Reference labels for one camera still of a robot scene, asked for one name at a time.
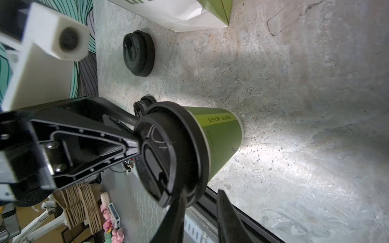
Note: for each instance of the green paper coffee cup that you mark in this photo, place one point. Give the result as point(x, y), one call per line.
point(223, 133)

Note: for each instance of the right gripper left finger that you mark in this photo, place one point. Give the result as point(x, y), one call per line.
point(172, 227)

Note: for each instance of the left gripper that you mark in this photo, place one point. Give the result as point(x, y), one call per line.
point(39, 156)

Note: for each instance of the white paper takeout bag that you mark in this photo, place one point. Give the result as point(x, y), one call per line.
point(182, 15)

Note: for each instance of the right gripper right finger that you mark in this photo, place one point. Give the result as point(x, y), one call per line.
point(230, 227)

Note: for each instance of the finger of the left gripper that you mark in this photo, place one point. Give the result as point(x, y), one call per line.
point(95, 107)

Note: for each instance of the white slotted cable duct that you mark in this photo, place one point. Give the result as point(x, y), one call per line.
point(196, 232)

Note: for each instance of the black cup lid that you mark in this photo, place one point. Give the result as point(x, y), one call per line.
point(139, 53)
point(174, 158)

